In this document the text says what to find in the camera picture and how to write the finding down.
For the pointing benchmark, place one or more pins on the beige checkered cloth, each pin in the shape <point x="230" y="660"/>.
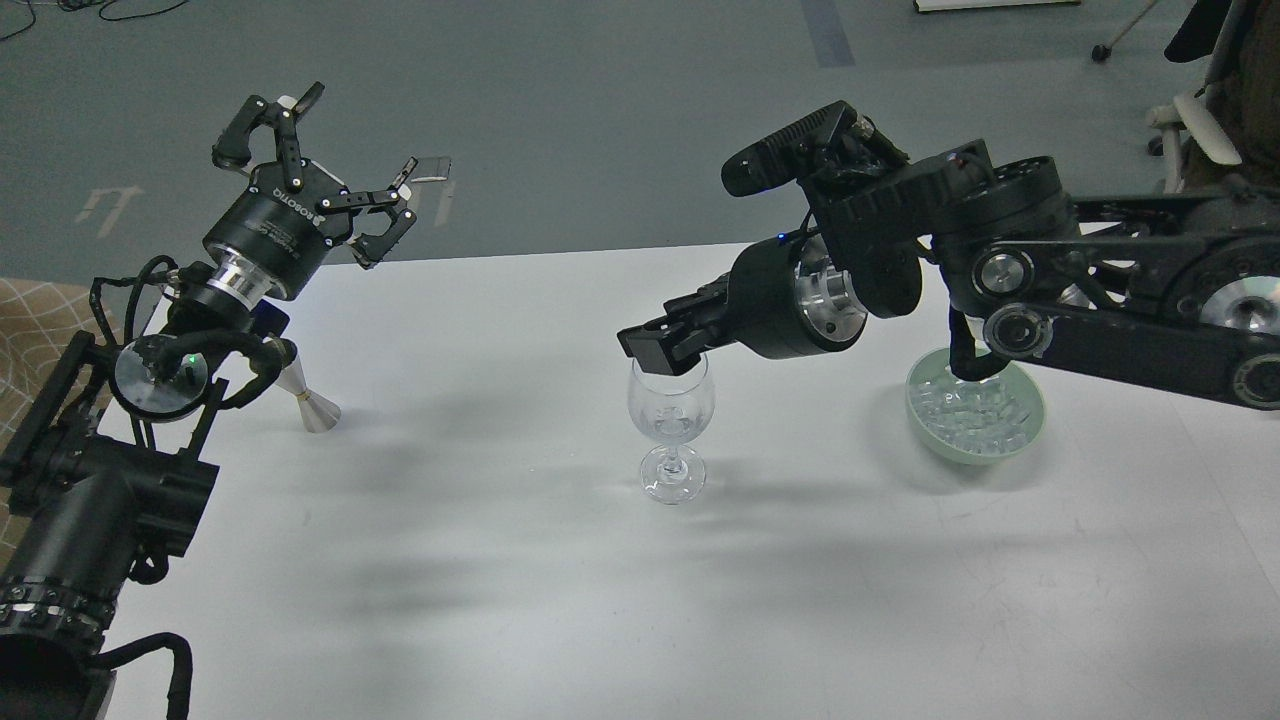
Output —
<point x="38" y="320"/>

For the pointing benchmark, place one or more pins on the seated person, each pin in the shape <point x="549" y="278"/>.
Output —
<point x="1247" y="105"/>

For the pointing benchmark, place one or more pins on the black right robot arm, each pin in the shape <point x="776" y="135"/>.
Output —
<point x="1171" y="292"/>

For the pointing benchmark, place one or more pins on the office chair with wheels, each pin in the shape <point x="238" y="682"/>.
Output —
<point x="1207" y="32"/>

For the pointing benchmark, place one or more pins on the clear wine glass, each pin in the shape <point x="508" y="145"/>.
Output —
<point x="672" y="410"/>

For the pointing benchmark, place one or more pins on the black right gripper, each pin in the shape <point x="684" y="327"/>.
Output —
<point x="781" y="300"/>

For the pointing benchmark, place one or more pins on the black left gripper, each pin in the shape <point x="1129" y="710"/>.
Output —
<point x="284" y="222"/>

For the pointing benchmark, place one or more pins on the steel cocktail jigger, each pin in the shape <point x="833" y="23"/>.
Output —
<point x="317" y="413"/>

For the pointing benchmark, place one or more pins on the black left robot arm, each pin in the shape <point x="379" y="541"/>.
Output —
<point x="106" y="464"/>

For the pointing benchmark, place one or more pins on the green bowl of ice cubes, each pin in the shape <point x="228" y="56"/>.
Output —
<point x="976" y="423"/>

